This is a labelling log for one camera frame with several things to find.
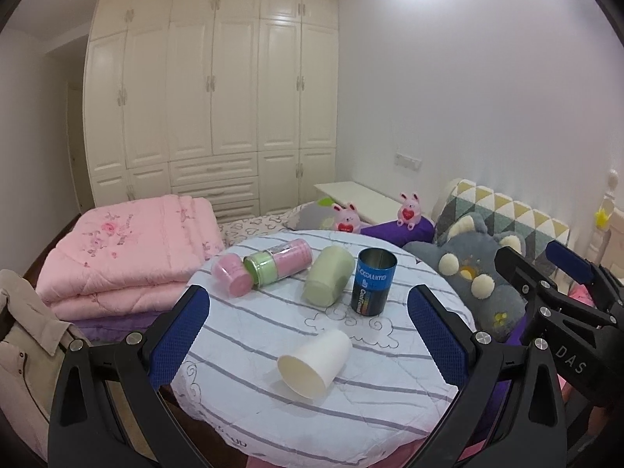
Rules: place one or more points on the white paper cup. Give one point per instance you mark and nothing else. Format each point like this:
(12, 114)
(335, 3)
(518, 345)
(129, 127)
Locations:
(310, 370)

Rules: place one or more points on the pink bunny plush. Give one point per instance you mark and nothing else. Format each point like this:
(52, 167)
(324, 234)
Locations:
(346, 219)
(409, 213)

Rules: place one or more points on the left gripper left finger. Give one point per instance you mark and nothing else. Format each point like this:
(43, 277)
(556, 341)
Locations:
(85, 428)

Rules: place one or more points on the triangle pattern quilted pillow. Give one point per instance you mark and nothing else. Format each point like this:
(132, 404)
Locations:
(501, 213)

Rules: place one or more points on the light green plastic cup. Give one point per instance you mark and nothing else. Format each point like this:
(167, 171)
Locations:
(328, 276)

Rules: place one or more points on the cream white wardrobe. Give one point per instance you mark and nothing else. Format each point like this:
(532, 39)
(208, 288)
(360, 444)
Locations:
(233, 101)

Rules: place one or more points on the heart pattern bed sheet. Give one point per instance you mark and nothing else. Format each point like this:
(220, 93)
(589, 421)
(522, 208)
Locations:
(309, 216)

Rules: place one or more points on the white bedside table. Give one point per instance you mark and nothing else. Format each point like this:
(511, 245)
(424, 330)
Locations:
(373, 207)

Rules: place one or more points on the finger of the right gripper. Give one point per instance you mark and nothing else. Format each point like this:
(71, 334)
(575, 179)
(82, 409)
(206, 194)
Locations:
(602, 286)
(531, 272)

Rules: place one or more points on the pink bunny plush left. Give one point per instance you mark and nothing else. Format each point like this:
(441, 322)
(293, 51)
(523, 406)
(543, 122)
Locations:
(346, 219)

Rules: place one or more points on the folded pink quilt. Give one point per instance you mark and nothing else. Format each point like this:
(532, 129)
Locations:
(129, 258)

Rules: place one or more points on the white headboard with star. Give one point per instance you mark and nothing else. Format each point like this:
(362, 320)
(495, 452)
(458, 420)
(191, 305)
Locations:
(606, 243)

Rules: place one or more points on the blue black metal cup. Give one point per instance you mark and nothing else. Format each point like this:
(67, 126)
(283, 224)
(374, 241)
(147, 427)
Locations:
(373, 277)

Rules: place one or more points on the grey koala plush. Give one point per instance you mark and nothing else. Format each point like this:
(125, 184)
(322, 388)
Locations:
(465, 258)

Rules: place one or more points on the pink green bottle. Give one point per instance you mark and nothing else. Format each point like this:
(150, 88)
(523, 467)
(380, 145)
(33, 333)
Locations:
(238, 275)

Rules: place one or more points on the pink bunny plush right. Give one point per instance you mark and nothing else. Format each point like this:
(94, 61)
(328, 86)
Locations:
(409, 213)

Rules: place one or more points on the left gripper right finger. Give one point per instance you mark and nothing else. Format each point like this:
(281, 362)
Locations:
(508, 411)

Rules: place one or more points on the beige jacket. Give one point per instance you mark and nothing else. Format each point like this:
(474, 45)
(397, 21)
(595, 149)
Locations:
(34, 342)

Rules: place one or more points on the white wall socket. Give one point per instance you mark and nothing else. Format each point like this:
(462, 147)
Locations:
(407, 162)

